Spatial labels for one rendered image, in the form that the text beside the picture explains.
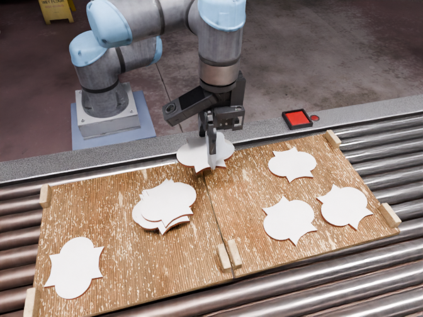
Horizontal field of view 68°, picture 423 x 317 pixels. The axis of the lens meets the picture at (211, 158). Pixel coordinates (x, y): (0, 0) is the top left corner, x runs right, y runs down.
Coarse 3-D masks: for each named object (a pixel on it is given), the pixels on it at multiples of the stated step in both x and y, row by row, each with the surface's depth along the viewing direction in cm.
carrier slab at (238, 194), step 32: (256, 160) 88; (320, 160) 88; (224, 192) 81; (256, 192) 81; (288, 192) 81; (320, 192) 81; (224, 224) 75; (256, 224) 75; (320, 224) 75; (384, 224) 75; (256, 256) 69; (288, 256) 69
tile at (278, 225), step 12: (276, 204) 77; (288, 204) 77; (300, 204) 77; (276, 216) 75; (288, 216) 75; (300, 216) 75; (312, 216) 75; (264, 228) 73; (276, 228) 73; (288, 228) 73; (300, 228) 73; (312, 228) 73; (276, 240) 72
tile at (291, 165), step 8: (272, 152) 90; (280, 152) 89; (288, 152) 89; (296, 152) 89; (304, 152) 89; (272, 160) 87; (280, 160) 87; (288, 160) 87; (296, 160) 87; (304, 160) 87; (312, 160) 87; (272, 168) 85; (280, 168) 85; (288, 168) 85; (296, 168) 85; (304, 168) 85; (312, 168) 85; (280, 176) 84; (288, 176) 83; (296, 176) 83; (304, 176) 84; (312, 176) 83
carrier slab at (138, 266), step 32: (64, 192) 81; (96, 192) 81; (128, 192) 81; (64, 224) 75; (96, 224) 75; (128, 224) 75; (192, 224) 75; (128, 256) 69; (160, 256) 69; (192, 256) 69; (96, 288) 65; (128, 288) 65; (160, 288) 65; (192, 288) 65
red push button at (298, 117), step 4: (296, 112) 104; (300, 112) 104; (288, 116) 102; (292, 116) 102; (296, 116) 102; (300, 116) 102; (304, 116) 102; (292, 120) 101; (296, 120) 101; (300, 120) 101; (304, 120) 101; (292, 124) 100; (296, 124) 100
